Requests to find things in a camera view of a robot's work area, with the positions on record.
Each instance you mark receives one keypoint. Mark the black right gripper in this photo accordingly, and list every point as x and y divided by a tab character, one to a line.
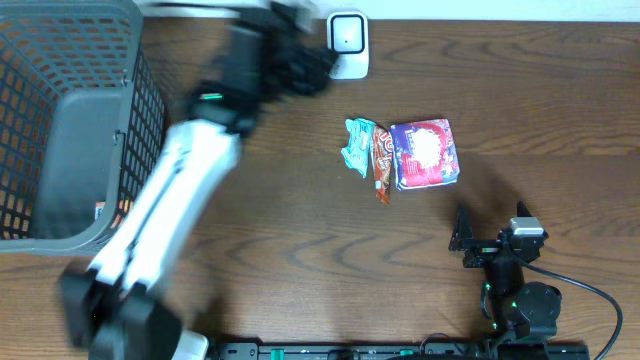
489	250

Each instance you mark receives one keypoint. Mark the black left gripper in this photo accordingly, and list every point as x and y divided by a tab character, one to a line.
304	67

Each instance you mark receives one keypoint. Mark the purple red snack bag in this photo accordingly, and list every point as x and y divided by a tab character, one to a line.
424	154

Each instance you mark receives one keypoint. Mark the green flushable wipes pack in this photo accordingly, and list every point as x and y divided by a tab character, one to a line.
356	152

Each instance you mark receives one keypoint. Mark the orange brown candy wrapper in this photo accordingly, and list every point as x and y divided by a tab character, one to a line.
382	161

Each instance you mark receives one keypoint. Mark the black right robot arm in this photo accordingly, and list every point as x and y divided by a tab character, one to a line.
524	310

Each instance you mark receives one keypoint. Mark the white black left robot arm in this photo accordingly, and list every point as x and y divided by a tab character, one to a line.
114	309

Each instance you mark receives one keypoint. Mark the white barcode scanner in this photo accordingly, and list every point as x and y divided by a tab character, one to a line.
348	35

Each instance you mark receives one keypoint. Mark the grey plastic mesh basket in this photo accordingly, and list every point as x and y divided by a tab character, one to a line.
82	123

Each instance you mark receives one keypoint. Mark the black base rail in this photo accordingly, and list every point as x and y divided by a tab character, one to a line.
431	350

